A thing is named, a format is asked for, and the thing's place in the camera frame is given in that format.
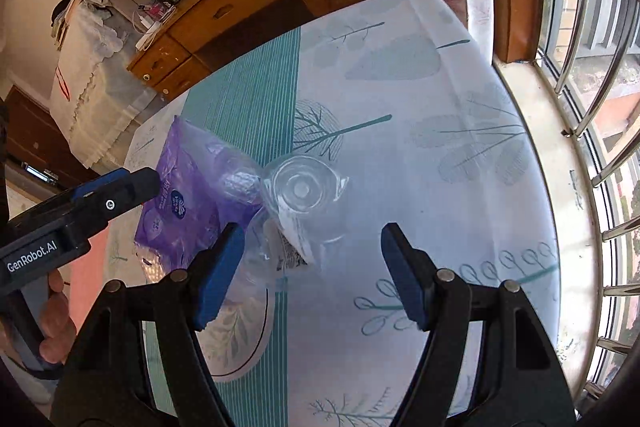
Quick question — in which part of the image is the purple plastic bag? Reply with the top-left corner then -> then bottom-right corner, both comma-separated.
134,116 -> 262,277

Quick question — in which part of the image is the clear plastic cup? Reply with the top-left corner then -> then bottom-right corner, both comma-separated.
260,154 -> 349,267

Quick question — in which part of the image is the person's left hand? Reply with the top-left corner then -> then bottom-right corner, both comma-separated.
39,270 -> 77,364

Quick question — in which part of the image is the pink bed cover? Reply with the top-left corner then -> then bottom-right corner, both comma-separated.
68,230 -> 108,329

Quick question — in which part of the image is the dark wooden door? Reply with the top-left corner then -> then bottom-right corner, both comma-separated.
3,87 -> 99,191

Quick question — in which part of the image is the lace-covered cabinet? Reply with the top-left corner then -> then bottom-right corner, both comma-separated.
49,0 -> 164,174

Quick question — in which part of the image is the tree-print tablecloth with teal stripe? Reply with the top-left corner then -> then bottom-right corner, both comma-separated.
104,0 -> 561,427

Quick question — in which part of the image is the metal window grille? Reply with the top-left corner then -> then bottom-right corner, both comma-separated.
536,0 -> 639,395

